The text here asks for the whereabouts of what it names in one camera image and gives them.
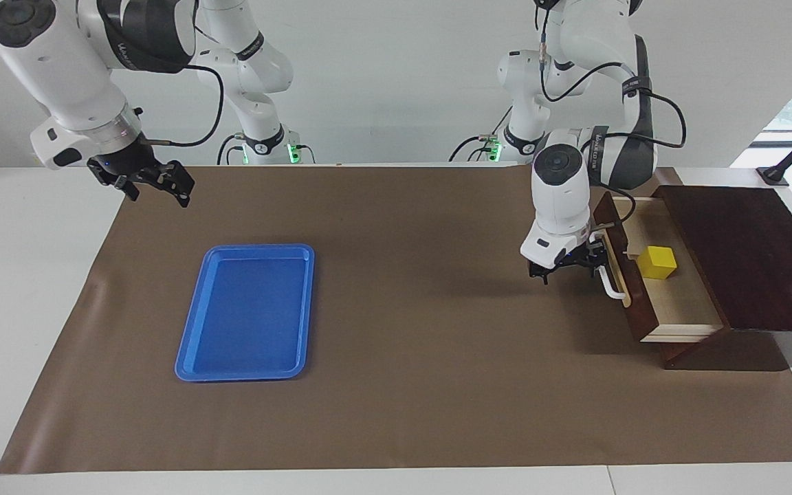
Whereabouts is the wooden drawer with white handle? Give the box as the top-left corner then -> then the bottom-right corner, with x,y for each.
593,191 -> 725,343

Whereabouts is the black right base cable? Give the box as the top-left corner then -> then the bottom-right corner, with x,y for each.
216,133 -> 245,166

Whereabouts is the blue plastic tray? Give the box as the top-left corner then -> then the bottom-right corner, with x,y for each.
175,243 -> 316,383

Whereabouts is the brown table mat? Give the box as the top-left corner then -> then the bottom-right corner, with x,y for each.
0,165 -> 792,475

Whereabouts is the black left base cable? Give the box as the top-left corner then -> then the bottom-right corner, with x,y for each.
448,103 -> 512,163

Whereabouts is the black base cable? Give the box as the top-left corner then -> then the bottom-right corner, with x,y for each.
448,103 -> 512,163
216,133 -> 245,166

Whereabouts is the dark wooden drawer cabinet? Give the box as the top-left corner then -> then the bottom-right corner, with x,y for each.
654,184 -> 792,372

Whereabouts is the yellow cube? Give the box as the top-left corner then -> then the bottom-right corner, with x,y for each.
637,245 -> 678,281

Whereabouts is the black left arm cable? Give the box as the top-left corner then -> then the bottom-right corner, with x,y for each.
538,0 -> 687,149

